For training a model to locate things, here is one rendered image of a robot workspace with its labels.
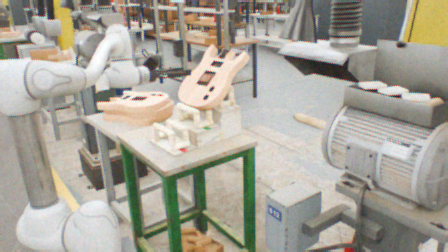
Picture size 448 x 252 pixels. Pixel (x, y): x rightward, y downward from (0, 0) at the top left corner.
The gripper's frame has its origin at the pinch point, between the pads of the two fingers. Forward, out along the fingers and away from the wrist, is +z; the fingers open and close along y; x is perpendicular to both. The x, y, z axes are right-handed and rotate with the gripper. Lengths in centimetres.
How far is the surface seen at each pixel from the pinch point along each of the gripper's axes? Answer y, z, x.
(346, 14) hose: 91, 10, 33
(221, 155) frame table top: 25.7, 8.1, -40.3
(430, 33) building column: 78, 94, 23
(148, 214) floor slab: -82, 16, -132
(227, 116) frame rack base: 12.7, 21.2, -24.5
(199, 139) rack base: 13.3, 2.5, -34.2
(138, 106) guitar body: -48, -4, -30
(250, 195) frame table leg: 25, 30, -70
